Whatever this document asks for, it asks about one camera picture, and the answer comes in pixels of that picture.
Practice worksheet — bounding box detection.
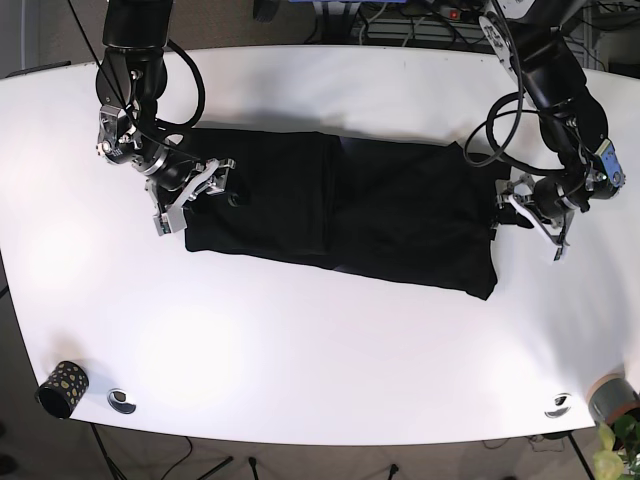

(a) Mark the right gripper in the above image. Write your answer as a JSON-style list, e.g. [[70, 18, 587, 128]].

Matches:
[[144, 150, 245, 236]]

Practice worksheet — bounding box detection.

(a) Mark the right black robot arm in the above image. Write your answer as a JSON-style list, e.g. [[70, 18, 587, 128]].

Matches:
[[95, 1, 236, 235]]

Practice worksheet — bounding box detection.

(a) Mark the left table cable grommet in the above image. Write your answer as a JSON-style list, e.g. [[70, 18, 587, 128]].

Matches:
[[107, 389, 137, 415]]

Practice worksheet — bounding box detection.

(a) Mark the green potted plant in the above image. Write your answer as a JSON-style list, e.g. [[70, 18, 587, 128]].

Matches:
[[593, 414, 639, 480]]

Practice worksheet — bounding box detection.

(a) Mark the table cable grommet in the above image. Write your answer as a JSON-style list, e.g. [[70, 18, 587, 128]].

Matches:
[[544, 393, 572, 419], [107, 389, 137, 415]]

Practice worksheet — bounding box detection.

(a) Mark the black T-shirt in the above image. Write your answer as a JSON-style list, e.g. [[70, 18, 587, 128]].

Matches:
[[185, 129, 508, 300]]

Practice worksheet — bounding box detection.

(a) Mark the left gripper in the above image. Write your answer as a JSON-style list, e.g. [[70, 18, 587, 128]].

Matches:
[[492, 173, 587, 262]]

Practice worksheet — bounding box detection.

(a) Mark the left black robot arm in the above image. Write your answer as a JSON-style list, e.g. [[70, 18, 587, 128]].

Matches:
[[467, 1, 625, 260]]

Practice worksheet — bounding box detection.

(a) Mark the grey tape roll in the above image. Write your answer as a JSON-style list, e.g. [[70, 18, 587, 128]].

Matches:
[[586, 373, 639, 426]]

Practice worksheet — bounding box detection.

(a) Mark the right table cable grommet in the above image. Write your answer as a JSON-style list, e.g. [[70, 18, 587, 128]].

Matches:
[[544, 393, 572, 419]]

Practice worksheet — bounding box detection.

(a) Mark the black gold-dotted cup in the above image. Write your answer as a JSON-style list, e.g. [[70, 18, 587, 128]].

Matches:
[[35, 361, 90, 419]]

